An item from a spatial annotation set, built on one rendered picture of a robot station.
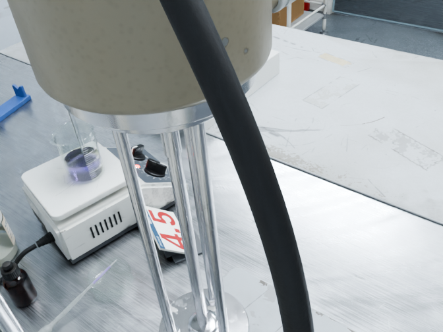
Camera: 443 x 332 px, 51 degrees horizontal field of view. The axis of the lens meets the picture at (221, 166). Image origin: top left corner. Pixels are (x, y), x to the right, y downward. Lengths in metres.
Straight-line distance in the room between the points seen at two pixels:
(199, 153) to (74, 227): 0.42
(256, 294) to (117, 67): 0.45
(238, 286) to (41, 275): 0.27
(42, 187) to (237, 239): 0.27
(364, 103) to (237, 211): 0.37
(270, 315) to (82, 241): 0.26
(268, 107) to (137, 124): 0.73
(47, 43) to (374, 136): 0.72
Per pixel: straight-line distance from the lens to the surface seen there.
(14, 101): 1.06
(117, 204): 0.63
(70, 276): 0.65
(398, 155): 0.80
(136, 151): 0.72
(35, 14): 0.17
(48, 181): 0.67
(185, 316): 0.37
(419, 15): 3.58
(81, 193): 0.63
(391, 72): 1.05
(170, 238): 0.62
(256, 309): 0.56
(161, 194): 0.67
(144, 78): 0.16
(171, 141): 0.23
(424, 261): 0.65
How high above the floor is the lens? 1.38
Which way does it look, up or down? 39 degrees down
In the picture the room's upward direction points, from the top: 5 degrees counter-clockwise
